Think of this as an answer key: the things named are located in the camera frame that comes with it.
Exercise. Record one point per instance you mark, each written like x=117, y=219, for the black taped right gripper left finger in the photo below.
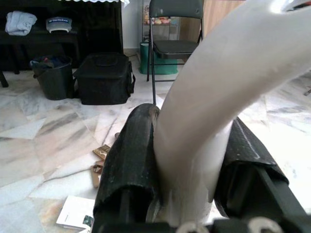
x=128, y=157

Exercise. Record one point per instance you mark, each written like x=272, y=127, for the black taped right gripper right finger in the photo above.
x=247, y=165

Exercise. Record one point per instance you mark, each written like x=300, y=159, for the brown printed paper scrap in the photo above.
x=102, y=151

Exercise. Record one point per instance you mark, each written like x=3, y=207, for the white booklet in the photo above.
x=73, y=213

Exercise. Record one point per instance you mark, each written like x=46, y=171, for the black square fabric bag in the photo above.
x=102, y=80

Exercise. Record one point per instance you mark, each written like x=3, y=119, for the green plastic bin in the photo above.
x=165, y=68

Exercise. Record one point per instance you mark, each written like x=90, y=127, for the black bucket with clothes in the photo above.
x=54, y=80

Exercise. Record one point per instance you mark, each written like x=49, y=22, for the black metal folding chair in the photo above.
x=175, y=48

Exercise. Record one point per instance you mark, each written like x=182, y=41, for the shelf with colourful toys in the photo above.
x=161, y=21

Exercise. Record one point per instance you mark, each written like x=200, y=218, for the black piano bench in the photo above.
x=36, y=40

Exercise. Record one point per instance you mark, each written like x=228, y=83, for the white cap with blue band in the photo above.
x=59, y=24

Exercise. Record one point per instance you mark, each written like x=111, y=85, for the white lace cloth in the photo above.
x=97, y=1

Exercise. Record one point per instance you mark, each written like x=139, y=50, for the folded light blue cloth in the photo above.
x=20, y=23

